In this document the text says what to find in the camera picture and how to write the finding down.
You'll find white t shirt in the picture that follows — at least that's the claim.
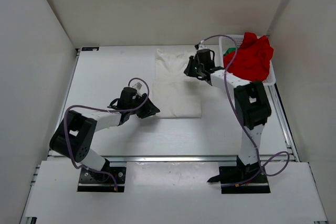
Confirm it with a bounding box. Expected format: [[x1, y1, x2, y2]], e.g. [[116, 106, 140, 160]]
[[152, 49, 202, 119]]

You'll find red t shirt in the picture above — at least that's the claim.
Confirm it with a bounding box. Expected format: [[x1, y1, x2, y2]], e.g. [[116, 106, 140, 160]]
[[223, 32, 274, 81]]

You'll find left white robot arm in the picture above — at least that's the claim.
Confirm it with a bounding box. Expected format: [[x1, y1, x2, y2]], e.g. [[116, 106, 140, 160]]
[[49, 87, 160, 181]]

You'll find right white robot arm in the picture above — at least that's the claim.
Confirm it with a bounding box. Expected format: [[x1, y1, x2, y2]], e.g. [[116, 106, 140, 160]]
[[184, 49, 271, 174]]

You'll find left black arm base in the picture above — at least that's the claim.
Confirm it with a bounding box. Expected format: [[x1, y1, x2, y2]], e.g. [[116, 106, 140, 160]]
[[77, 164, 127, 193]]

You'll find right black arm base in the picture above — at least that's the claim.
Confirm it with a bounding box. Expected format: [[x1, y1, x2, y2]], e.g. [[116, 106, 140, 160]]
[[207, 157, 270, 194]]

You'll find white plastic basket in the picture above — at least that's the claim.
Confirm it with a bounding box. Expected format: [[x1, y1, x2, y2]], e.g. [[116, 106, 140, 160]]
[[218, 35, 276, 86]]

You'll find green t shirt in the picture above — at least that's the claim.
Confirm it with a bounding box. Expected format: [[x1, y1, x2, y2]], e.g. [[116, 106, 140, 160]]
[[223, 47, 236, 57]]

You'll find black label sticker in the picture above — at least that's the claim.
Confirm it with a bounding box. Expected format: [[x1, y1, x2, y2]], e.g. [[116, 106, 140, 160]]
[[81, 47, 99, 51]]

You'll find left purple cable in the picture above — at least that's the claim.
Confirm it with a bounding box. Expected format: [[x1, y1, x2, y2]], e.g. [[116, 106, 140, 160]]
[[62, 78, 150, 190]]

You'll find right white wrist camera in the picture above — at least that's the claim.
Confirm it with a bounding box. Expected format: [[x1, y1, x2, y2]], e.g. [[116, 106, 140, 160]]
[[194, 40, 206, 50]]

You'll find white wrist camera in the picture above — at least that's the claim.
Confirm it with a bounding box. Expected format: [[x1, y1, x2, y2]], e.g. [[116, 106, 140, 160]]
[[132, 82, 142, 91], [194, 40, 206, 50]]

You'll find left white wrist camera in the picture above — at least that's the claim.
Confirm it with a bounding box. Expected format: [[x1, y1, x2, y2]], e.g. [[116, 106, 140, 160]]
[[132, 82, 142, 91]]

